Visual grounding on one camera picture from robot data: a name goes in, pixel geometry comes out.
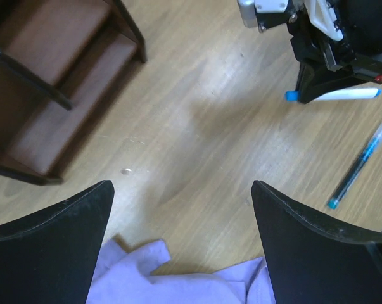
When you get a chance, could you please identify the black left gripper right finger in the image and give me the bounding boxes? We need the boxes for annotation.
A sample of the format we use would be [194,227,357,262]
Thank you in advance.
[251,180,382,303]

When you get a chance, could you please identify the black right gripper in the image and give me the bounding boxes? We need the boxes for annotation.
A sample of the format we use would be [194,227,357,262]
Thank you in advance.
[296,1,382,103]

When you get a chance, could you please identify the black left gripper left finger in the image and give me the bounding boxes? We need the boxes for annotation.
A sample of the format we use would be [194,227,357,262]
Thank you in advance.
[0,180,115,303]

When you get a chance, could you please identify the white marker with blue cap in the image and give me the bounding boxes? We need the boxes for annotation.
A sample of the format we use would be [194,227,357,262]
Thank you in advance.
[284,87,382,103]

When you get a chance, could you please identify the clear blue ink pen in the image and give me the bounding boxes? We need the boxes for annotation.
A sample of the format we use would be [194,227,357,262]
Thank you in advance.
[327,123,382,210]

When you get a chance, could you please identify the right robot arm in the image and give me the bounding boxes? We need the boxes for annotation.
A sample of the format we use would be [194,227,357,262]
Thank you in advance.
[285,1,382,104]

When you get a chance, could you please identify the purple cloth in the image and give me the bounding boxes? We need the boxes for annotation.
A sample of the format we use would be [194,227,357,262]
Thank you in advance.
[86,239,276,303]

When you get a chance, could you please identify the dark brown wooden desk organizer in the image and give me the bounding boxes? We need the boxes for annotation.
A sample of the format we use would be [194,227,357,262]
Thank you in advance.
[0,1,147,186]

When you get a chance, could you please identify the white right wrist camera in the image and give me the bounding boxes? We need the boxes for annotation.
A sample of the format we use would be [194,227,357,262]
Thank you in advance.
[237,0,343,41]

